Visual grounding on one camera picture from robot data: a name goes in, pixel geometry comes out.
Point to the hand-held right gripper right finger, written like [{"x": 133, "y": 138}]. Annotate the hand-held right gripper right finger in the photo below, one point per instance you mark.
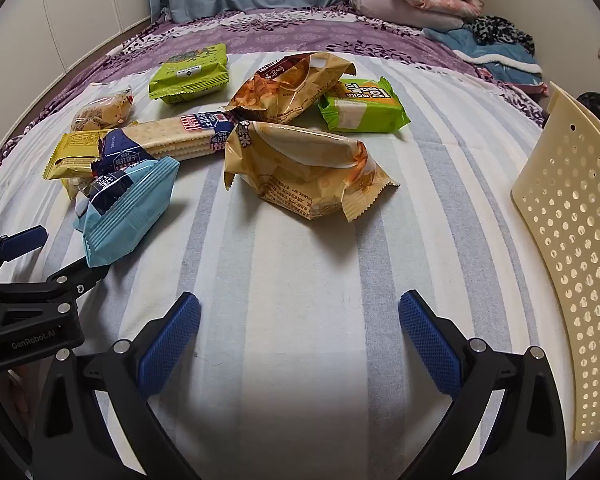
[{"x": 430, "y": 345}]

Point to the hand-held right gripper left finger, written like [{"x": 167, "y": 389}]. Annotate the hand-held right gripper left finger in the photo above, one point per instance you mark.
[{"x": 170, "y": 345}]

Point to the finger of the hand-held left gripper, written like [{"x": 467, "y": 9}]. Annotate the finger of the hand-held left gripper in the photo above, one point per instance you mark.
[
  {"x": 22, "y": 242},
  {"x": 75, "y": 280}
]

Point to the light blue cracker packet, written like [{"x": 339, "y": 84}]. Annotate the light blue cracker packet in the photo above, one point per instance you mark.
[{"x": 130, "y": 220}]

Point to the yellow snack packet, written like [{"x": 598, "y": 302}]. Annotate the yellow snack packet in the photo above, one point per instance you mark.
[
  {"x": 72, "y": 152},
  {"x": 76, "y": 186}
]

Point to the long clear navy cracker packet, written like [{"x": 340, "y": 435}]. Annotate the long clear navy cracker packet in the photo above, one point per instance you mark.
[{"x": 165, "y": 140}]

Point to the cream perforated plastic basket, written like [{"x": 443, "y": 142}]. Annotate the cream perforated plastic basket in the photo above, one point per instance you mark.
[{"x": 565, "y": 240}]

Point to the striped blue white blanket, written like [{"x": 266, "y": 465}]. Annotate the striped blue white blanket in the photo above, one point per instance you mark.
[{"x": 290, "y": 285}]

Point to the clear yellow-edged cookie packet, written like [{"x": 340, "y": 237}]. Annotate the clear yellow-edged cookie packet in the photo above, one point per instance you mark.
[{"x": 102, "y": 110}]

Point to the tan popcorn bag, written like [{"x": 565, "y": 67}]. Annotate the tan popcorn bag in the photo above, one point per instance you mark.
[{"x": 300, "y": 170}]

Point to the lime green snack packet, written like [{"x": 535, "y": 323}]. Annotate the lime green snack packet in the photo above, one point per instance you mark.
[{"x": 190, "y": 77}]

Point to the white wardrobe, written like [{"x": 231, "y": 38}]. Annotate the white wardrobe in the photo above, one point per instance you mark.
[{"x": 55, "y": 10}]

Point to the green orange wafer packet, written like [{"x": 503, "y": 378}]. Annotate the green orange wafer packet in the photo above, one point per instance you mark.
[{"x": 370, "y": 110}]

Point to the brown orange chip bag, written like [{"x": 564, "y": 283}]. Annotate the brown orange chip bag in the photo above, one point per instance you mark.
[{"x": 285, "y": 90}]

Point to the blue fleece cloth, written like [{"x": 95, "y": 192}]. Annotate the blue fleece cloth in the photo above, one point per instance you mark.
[{"x": 490, "y": 62}]

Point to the leopard print cloth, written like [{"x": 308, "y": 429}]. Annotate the leopard print cloth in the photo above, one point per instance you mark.
[{"x": 500, "y": 32}]

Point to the purple floral bedsheet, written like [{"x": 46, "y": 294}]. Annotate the purple floral bedsheet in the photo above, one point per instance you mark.
[{"x": 280, "y": 30}]

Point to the pink folded quilt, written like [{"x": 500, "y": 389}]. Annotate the pink folded quilt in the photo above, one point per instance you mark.
[{"x": 405, "y": 7}]

